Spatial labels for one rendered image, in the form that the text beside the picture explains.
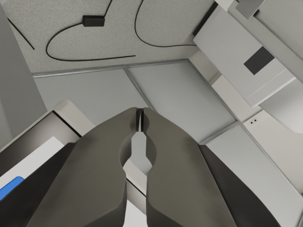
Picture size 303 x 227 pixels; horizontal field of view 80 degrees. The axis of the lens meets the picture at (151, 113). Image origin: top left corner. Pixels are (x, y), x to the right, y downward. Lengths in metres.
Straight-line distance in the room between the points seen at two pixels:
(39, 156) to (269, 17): 0.30
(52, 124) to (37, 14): 1.12
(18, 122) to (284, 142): 3.62
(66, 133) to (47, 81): 1.33
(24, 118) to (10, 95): 0.06
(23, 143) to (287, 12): 0.31
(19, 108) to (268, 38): 0.47
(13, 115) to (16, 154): 0.23
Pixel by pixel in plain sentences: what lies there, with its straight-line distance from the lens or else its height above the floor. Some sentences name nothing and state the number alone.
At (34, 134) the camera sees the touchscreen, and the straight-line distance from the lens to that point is 0.23.
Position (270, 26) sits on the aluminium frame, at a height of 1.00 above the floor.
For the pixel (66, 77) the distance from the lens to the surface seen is 1.59.
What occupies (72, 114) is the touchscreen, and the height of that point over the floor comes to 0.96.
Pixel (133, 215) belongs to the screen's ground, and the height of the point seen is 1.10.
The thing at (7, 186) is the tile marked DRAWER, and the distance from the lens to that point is 0.28.
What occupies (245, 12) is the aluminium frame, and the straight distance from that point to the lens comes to 0.27.
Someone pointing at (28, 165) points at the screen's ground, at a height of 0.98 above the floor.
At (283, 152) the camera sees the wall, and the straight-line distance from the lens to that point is 3.81.
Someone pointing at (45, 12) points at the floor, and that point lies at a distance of 1.31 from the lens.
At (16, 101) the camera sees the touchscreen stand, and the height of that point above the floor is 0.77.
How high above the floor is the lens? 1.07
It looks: 18 degrees down
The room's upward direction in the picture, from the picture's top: 147 degrees clockwise
